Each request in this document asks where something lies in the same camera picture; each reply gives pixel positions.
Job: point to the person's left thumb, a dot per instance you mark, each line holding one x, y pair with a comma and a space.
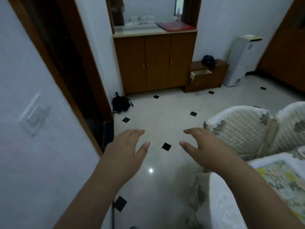
143, 149

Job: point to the person's left forearm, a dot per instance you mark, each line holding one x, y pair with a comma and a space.
90, 200

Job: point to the black backpack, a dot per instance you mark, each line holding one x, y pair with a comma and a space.
121, 104

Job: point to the cream quilted floral chair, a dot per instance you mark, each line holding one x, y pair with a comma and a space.
289, 126
238, 128

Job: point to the dark blue bag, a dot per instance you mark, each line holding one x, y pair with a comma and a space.
209, 61

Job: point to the person's right thumb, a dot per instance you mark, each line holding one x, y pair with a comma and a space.
187, 146

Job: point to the white wall switch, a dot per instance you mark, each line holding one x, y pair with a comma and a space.
34, 115

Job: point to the brown wooden door frame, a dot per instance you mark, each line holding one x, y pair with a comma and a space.
64, 69

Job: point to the white floral water dispenser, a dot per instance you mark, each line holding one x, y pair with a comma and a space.
241, 61

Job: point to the low brown drawer unit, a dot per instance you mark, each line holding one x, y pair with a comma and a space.
207, 75

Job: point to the red flat mat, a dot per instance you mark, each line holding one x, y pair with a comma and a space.
175, 26

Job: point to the brown wooden cabinet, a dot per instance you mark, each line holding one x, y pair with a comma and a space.
154, 61

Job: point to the brown wooden door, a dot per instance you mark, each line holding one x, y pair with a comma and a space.
284, 45

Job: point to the person's right hand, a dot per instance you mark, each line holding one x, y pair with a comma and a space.
209, 150

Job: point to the person's right forearm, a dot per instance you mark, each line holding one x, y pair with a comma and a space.
257, 197

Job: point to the person's left hand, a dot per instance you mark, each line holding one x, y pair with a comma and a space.
124, 152

